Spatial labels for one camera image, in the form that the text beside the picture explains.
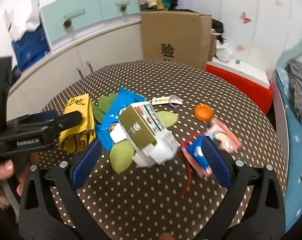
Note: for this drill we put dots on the teal drawer cabinet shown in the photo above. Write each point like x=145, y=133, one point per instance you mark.
x=64, y=17

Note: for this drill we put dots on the yellow paper bag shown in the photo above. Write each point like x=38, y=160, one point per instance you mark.
x=77, y=139

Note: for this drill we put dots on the gold white box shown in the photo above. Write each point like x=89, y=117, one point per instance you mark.
x=146, y=133

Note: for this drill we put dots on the teal bed mattress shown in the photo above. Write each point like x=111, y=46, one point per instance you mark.
x=293, y=194

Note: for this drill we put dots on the white label strip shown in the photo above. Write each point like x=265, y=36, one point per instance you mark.
x=173, y=99

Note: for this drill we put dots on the brown polka dot tablecloth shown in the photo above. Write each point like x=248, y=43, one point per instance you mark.
x=145, y=202

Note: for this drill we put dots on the blue snack bag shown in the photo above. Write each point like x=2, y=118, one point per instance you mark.
x=108, y=110

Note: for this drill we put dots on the red covered bench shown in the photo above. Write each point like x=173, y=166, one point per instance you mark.
x=248, y=79

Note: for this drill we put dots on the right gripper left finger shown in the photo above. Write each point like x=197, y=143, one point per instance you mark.
x=68, y=178

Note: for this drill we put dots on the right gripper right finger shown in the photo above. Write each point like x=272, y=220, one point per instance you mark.
x=235, y=176

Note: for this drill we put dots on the white plastic bag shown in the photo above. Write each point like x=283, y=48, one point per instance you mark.
x=223, y=51

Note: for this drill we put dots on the blue storage bag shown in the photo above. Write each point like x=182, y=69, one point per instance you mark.
x=32, y=47

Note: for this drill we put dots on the red string strip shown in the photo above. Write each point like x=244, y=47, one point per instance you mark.
x=189, y=162

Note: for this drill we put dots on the green felt leaf coaster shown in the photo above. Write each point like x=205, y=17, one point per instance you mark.
x=121, y=154

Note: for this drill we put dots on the pink blue snack wrapper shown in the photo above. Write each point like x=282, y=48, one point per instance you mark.
x=205, y=149

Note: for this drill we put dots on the person's left hand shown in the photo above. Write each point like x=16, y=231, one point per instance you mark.
x=7, y=170

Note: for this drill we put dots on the small brown cardboard box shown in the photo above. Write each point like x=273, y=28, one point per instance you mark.
x=212, y=48

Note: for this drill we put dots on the folded grey blanket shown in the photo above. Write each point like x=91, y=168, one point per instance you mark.
x=294, y=69

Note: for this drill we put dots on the large brown cardboard box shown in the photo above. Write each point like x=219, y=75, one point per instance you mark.
x=178, y=36

